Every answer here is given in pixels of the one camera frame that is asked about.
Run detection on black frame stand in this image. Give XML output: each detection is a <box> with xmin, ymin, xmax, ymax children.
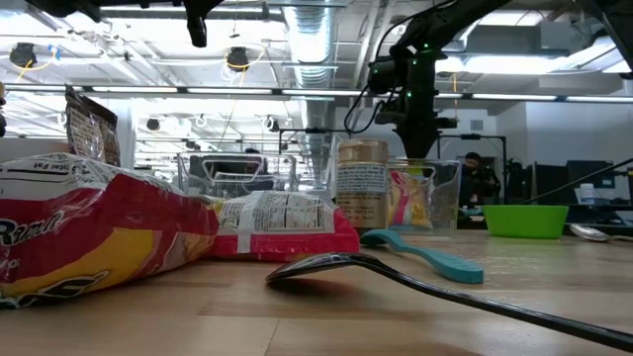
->
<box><xmin>437</xmin><ymin>133</ymin><xmax>508</xmax><ymax>209</ymax></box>

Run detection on lime chili shrimp ramen packet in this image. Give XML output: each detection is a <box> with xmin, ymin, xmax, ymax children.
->
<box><xmin>388</xmin><ymin>167</ymin><xmax>434</xmax><ymax>229</ymax></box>

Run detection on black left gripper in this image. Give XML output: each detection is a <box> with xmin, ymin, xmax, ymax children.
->
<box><xmin>183</xmin><ymin>0</ymin><xmax>224</xmax><ymax>49</ymax></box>

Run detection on teal plastic spoon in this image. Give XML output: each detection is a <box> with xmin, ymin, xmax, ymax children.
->
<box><xmin>359</xmin><ymin>227</ymin><xmax>485</xmax><ymax>285</ymax></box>

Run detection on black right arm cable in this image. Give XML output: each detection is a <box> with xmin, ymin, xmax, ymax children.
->
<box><xmin>343</xmin><ymin>0</ymin><xmax>456</xmax><ymax>135</ymax></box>

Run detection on ceiling light strip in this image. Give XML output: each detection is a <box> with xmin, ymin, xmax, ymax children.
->
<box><xmin>0</xmin><ymin>83</ymin><xmax>633</xmax><ymax>104</ymax></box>

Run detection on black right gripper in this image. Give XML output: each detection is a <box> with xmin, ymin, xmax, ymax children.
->
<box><xmin>375</xmin><ymin>46</ymin><xmax>459</xmax><ymax>160</ymax></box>

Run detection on brown foil packet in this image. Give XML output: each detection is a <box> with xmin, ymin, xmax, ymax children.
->
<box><xmin>64</xmin><ymin>86</ymin><xmax>122</xmax><ymax>168</ymax></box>

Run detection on tan-lidded spice jar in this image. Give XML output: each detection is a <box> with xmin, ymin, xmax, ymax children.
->
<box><xmin>334</xmin><ymin>137</ymin><xmax>390</xmax><ymax>234</ymax></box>

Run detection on black monitors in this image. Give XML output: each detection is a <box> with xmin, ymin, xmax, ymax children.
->
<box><xmin>508</xmin><ymin>158</ymin><xmax>617</xmax><ymax>205</ymax></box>

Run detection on person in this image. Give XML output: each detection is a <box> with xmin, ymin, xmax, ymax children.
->
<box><xmin>459</xmin><ymin>151</ymin><xmax>501</xmax><ymax>209</ymax></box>

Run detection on silver metal spoon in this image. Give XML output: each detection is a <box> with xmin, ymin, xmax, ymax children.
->
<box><xmin>568</xmin><ymin>222</ymin><xmax>633</xmax><ymax>243</ymax></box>

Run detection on clear plastic bin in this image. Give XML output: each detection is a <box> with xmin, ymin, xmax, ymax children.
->
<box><xmin>387</xmin><ymin>157</ymin><xmax>463</xmax><ymax>233</ymax></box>
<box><xmin>176</xmin><ymin>151</ymin><xmax>299</xmax><ymax>200</ymax></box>

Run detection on black ceiling fixture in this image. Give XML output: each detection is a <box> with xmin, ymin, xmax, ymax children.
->
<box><xmin>8</xmin><ymin>42</ymin><xmax>39</xmax><ymax>69</ymax></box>
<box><xmin>226</xmin><ymin>46</ymin><xmax>251</xmax><ymax>73</ymax></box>

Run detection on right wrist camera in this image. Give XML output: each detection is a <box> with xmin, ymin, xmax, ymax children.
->
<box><xmin>368</xmin><ymin>54</ymin><xmax>400</xmax><ymax>95</ymax></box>

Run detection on green plastic bowl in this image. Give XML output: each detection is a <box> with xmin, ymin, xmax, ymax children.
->
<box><xmin>482</xmin><ymin>204</ymin><xmax>570</xmax><ymax>240</ymax></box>

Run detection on white column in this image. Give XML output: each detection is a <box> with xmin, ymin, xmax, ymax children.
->
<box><xmin>96</xmin><ymin>98</ymin><xmax>137</xmax><ymax>169</ymax></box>

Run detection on black spoon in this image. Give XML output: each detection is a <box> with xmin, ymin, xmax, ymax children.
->
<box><xmin>265</xmin><ymin>251</ymin><xmax>633</xmax><ymax>353</ymax></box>

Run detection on red ramen noodle packet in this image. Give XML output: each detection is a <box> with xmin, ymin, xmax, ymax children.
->
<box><xmin>203</xmin><ymin>190</ymin><xmax>361</xmax><ymax>263</ymax></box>
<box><xmin>0</xmin><ymin>151</ymin><xmax>222</xmax><ymax>311</ymax></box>

